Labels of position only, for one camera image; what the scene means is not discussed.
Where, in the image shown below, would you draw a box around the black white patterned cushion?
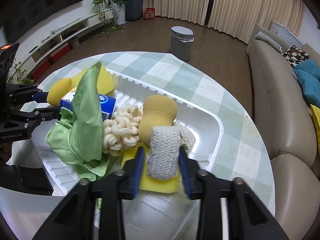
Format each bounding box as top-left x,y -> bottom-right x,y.
282,45 -> 309,68

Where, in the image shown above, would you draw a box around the green checkered tablecloth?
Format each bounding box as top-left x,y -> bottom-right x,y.
40,51 -> 276,212

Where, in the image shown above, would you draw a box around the yellow egg-shaped sponge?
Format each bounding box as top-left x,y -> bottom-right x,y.
47,78 -> 72,107

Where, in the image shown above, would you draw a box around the beige leather sofa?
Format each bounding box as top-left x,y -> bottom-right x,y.
246,24 -> 319,239

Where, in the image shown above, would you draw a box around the yellow rectangular sponge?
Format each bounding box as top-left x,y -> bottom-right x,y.
120,142 -> 181,195

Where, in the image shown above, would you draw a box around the teal cushion rear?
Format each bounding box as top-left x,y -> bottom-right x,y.
293,59 -> 320,81

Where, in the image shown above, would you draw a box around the beige curtains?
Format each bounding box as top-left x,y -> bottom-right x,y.
144,0 -> 305,43

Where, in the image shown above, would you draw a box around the tan peanut-shaped sponge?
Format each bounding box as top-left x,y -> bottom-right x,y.
138,95 -> 178,147

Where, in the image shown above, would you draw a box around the black wall television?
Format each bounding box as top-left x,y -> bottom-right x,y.
4,0 -> 83,43

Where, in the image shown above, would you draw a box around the white plastic tray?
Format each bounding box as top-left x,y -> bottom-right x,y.
32,67 -> 225,240

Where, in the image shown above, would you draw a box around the yellow cushion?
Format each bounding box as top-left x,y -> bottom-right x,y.
310,105 -> 320,142

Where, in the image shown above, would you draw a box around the white TV console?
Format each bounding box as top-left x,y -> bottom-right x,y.
9,12 -> 103,82

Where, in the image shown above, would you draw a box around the yellow sponge cloth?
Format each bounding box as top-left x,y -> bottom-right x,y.
71,61 -> 114,95

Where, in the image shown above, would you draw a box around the green microfiber cloth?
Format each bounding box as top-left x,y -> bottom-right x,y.
45,61 -> 111,181

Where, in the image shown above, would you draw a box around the teal cushion front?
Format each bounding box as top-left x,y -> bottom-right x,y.
295,70 -> 320,108

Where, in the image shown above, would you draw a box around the trailing ivy plant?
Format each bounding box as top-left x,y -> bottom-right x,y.
90,0 -> 126,39

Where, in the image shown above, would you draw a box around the cream chenille duster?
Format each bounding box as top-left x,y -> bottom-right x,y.
103,104 -> 143,157

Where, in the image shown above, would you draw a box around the white cabinet behind sofa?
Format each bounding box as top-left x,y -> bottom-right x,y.
270,21 -> 303,49

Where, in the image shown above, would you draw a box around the red box on floor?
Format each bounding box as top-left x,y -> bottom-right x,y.
143,8 -> 156,20

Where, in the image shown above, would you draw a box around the translucent plastic jar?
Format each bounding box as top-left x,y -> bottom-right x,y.
1,140 -> 78,239

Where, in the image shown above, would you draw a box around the grey folded blanket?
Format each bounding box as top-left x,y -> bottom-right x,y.
255,31 -> 283,53

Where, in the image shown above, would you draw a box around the teal cushion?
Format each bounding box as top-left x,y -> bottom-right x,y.
293,59 -> 320,81
295,70 -> 320,108

